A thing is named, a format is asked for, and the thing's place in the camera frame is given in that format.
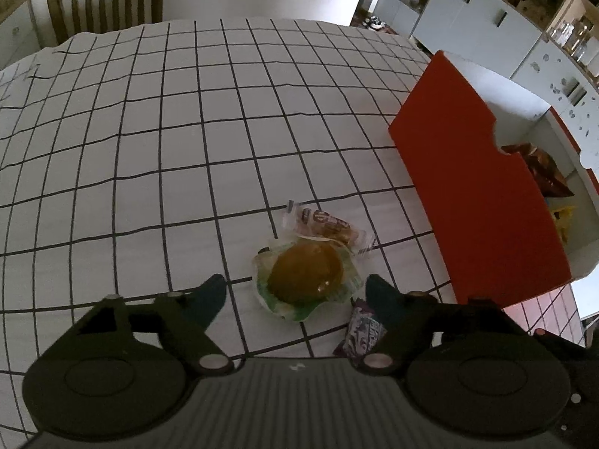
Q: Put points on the wooden slat-back chair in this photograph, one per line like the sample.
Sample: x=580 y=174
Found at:
x=105 y=2

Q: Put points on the purple snack packet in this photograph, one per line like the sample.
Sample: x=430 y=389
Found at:
x=360 y=334

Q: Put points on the checkered white tablecloth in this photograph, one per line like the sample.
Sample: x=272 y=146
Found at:
x=187 y=149

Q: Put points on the group of glass jars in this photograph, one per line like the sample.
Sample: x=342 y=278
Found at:
x=573 y=39

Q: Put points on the round bun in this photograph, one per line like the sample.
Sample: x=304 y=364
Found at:
x=306 y=273

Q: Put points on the cluster of small floor items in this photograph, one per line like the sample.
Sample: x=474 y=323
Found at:
x=374 y=22

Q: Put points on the red cardboard box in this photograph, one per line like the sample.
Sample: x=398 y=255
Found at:
x=472 y=187

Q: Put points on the orange foil snack bag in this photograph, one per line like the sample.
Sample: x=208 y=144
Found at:
x=543 y=168

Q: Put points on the white sideboard with wooden top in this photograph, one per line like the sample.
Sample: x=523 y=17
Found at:
x=16 y=28

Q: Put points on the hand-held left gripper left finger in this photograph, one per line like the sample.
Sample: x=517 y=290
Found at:
x=208 y=299

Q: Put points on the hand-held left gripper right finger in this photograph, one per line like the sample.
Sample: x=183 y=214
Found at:
x=381 y=297

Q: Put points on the small wrapped pastry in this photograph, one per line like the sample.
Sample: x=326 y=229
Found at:
x=327 y=224

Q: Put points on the white low cabinet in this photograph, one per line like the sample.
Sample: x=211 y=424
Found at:
x=472 y=14

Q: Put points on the white perforated cabinet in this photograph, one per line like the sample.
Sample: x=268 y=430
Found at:
x=561 y=89

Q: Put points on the wooden open shelf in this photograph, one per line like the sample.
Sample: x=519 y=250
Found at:
x=580 y=4

